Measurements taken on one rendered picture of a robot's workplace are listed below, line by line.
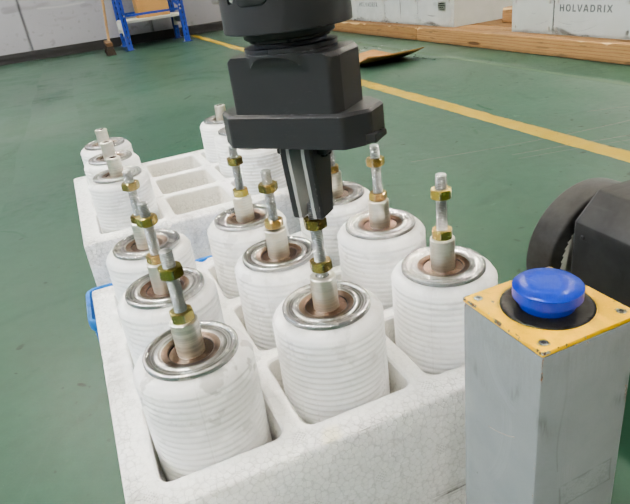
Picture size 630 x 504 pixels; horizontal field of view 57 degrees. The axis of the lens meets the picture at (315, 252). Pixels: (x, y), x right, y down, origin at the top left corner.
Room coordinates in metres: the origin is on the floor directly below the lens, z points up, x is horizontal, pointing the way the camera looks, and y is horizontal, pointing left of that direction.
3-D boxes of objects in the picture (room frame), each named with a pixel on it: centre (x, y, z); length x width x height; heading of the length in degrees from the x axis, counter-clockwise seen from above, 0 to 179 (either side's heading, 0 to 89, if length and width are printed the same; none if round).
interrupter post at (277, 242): (0.54, 0.04, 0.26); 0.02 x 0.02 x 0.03
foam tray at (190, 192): (1.05, 0.22, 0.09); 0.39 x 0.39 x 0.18; 20
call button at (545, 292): (0.29, -0.13, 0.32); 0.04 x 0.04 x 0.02
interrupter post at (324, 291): (0.43, 0.00, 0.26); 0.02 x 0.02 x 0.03
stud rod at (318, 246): (0.43, 0.00, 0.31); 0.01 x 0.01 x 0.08
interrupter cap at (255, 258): (0.54, 0.04, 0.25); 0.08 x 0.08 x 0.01
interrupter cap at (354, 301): (0.43, 0.00, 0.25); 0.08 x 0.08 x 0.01
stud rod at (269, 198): (0.54, 0.04, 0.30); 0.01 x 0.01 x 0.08
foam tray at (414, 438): (0.54, 0.04, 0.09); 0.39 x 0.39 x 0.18; 20
